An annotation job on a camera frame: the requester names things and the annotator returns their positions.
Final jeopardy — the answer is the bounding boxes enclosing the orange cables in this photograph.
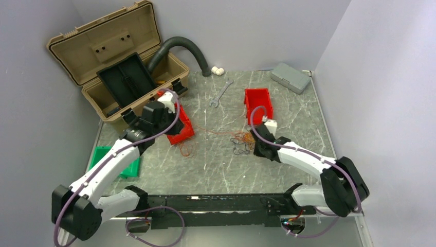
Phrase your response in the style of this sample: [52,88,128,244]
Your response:
[177,125,256,158]

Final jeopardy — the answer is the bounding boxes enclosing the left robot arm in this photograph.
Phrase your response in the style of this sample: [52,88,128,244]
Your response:
[51,99,184,246]

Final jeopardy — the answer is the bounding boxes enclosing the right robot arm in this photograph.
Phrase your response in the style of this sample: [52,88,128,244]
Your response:
[250,124,370,217]

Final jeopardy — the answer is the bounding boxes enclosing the red bin near toolbox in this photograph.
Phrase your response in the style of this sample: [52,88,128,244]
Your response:
[167,105,195,145]

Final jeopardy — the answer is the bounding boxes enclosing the red bin right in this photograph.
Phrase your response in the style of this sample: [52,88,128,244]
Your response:
[244,88,274,125]

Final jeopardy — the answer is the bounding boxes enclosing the black toolbox tray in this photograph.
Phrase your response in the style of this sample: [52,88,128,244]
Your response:
[97,52,157,108]

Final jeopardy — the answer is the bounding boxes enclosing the green plastic bin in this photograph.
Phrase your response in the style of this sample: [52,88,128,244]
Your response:
[88,146,140,179]

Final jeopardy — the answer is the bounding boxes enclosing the white pipe fitting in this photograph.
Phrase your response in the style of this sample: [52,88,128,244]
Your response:
[211,66,225,76]

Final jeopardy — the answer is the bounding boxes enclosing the steel open-end wrench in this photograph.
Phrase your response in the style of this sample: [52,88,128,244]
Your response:
[209,79,234,108]

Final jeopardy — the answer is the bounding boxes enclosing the grey plastic case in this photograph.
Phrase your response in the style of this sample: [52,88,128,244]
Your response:
[270,63,311,94]

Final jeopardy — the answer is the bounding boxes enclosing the tan open toolbox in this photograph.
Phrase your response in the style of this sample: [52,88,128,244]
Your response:
[46,1,189,133]

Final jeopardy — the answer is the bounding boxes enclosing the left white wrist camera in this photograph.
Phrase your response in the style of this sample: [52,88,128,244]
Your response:
[157,90,178,113]

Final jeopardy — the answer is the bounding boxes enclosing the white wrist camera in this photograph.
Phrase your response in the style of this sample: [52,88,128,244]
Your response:
[262,116,277,136]
[157,90,178,113]

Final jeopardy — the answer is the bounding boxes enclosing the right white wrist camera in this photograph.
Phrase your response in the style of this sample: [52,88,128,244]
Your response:
[262,116,277,136]

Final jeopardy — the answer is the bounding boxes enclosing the black aluminium base frame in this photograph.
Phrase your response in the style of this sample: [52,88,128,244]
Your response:
[102,186,362,236]

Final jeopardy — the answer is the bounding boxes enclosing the black corrugated hose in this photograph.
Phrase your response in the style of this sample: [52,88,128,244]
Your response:
[147,36,212,77]

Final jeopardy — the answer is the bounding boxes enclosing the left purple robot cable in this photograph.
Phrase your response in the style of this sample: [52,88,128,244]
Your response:
[53,89,187,247]

